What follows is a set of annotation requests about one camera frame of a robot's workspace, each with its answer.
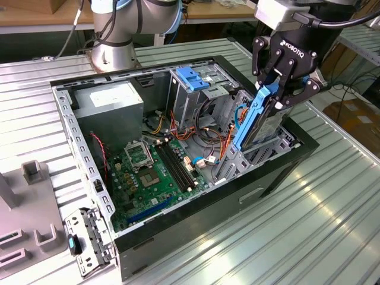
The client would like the green motherboard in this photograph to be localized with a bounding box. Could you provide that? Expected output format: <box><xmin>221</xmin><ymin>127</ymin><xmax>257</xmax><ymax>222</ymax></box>
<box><xmin>106</xmin><ymin>138</ymin><xmax>208</xmax><ymax>232</ymax></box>

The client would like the blue flat data wire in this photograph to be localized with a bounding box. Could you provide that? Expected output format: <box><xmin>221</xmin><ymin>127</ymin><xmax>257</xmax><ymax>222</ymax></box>
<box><xmin>234</xmin><ymin>103</ymin><xmax>248</xmax><ymax>136</ymax></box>

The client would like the metal slot retainer bracket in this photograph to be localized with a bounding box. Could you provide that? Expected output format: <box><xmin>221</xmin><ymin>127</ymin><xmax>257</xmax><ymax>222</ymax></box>
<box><xmin>64</xmin><ymin>207</ymin><xmax>116</xmax><ymax>279</ymax></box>

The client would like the black RAM slot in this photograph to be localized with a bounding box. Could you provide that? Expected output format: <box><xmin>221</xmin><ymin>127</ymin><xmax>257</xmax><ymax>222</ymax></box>
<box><xmin>159</xmin><ymin>144</ymin><xmax>193</xmax><ymax>191</ymax></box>
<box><xmin>166</xmin><ymin>141</ymin><xmax>199</xmax><ymax>186</ymax></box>
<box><xmin>163</xmin><ymin>142</ymin><xmax>196</xmax><ymax>188</ymax></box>
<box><xmin>156</xmin><ymin>145</ymin><xmax>190</xmax><ymax>192</ymax></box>

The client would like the black sleeved cable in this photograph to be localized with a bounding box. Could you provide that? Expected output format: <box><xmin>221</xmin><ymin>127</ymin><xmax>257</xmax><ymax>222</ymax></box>
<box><xmin>194</xmin><ymin>97</ymin><xmax>229</xmax><ymax>143</ymax></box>

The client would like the blue expansion slot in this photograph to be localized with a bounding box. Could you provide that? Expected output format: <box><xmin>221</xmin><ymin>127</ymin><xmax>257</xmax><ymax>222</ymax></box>
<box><xmin>127</xmin><ymin>194</ymin><xmax>175</xmax><ymax>226</ymax></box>

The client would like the grey hanging cable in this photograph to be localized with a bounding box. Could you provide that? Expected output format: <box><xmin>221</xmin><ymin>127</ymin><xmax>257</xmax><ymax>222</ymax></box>
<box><xmin>32</xmin><ymin>0</ymin><xmax>86</xmax><ymax>62</ymax></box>

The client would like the blue drive bay latch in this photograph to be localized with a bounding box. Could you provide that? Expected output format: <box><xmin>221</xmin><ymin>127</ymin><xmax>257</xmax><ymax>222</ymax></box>
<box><xmin>175</xmin><ymin>66</ymin><xmax>210</xmax><ymax>93</ymax></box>

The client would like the flat cardboard box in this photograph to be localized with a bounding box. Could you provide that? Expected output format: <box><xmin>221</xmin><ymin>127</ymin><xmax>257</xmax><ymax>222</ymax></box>
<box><xmin>322</xmin><ymin>99</ymin><xmax>380</xmax><ymax>142</ymax></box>

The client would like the labelled blue data wire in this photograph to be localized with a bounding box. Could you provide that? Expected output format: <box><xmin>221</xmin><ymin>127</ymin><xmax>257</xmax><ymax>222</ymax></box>
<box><xmin>192</xmin><ymin>156</ymin><xmax>217</xmax><ymax>169</ymax></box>

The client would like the metal disk bay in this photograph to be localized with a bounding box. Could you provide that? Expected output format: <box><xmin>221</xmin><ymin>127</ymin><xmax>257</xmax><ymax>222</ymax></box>
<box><xmin>212</xmin><ymin>126</ymin><xmax>300</xmax><ymax>186</ymax></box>

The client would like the yellow black wire bundle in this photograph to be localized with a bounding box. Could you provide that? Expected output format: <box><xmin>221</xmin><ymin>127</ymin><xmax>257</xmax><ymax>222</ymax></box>
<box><xmin>142</xmin><ymin>114</ymin><xmax>167</xmax><ymax>134</ymax></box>

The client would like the wooden desk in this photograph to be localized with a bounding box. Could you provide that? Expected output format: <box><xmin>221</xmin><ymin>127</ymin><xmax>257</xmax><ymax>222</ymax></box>
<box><xmin>180</xmin><ymin>0</ymin><xmax>259</xmax><ymax>26</ymax></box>
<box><xmin>0</xmin><ymin>0</ymin><xmax>96</xmax><ymax>35</ymax></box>

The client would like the metal socket cover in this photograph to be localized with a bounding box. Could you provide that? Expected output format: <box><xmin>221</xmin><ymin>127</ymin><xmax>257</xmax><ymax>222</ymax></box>
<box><xmin>123</xmin><ymin>142</ymin><xmax>154</xmax><ymax>172</ymax></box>

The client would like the black PC case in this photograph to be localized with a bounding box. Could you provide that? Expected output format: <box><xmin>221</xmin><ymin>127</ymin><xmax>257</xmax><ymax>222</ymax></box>
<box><xmin>49</xmin><ymin>55</ymin><xmax>320</xmax><ymax>283</ymax></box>

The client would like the grey parts rack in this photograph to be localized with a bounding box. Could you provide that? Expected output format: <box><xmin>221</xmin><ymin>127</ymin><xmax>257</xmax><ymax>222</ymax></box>
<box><xmin>0</xmin><ymin>160</ymin><xmax>68</xmax><ymax>271</ymax></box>

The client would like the brown cardboard box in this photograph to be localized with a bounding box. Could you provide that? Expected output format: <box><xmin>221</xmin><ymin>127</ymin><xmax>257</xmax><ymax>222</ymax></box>
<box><xmin>49</xmin><ymin>0</ymin><xmax>77</xmax><ymax>15</ymax></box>

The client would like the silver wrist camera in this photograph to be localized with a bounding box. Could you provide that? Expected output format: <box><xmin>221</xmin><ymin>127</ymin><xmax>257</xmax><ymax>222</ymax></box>
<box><xmin>254</xmin><ymin>0</ymin><xmax>311</xmax><ymax>31</ymax></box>

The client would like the orange red wire bundle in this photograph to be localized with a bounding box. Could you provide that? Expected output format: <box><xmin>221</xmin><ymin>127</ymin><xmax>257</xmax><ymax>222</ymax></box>
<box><xmin>169</xmin><ymin>109</ymin><xmax>235</xmax><ymax>167</ymax></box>

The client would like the red black fan wire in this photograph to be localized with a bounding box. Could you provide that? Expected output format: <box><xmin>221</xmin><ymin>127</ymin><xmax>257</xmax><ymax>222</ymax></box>
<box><xmin>88</xmin><ymin>132</ymin><xmax>109</xmax><ymax>183</ymax></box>

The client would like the black camera cable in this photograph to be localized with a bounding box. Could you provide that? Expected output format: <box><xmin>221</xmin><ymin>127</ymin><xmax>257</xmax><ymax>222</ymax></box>
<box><xmin>292</xmin><ymin>10</ymin><xmax>380</xmax><ymax>30</ymax></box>

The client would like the grey power supply unit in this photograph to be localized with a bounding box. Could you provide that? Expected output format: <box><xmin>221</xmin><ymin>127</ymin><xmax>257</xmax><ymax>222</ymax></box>
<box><xmin>71</xmin><ymin>81</ymin><xmax>145</xmax><ymax>152</ymax></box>

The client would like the metal slat side table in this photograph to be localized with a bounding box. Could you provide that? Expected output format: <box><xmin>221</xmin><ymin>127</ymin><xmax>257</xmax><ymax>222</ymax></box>
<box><xmin>323</xmin><ymin>25</ymin><xmax>380</xmax><ymax>87</ymax></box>

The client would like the CPU socket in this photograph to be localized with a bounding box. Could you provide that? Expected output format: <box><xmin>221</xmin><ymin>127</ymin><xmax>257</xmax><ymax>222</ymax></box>
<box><xmin>138</xmin><ymin>169</ymin><xmax>163</xmax><ymax>189</ymax></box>

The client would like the hard disk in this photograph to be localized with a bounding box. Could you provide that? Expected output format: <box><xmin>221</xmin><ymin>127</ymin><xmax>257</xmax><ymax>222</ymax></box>
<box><xmin>233</xmin><ymin>83</ymin><xmax>292</xmax><ymax>153</ymax></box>

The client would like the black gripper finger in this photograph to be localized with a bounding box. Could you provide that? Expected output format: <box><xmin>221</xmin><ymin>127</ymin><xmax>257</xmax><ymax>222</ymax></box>
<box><xmin>251</xmin><ymin>36</ymin><xmax>281</xmax><ymax>90</ymax></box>
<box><xmin>267</xmin><ymin>58</ymin><xmax>323</xmax><ymax>119</ymax></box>

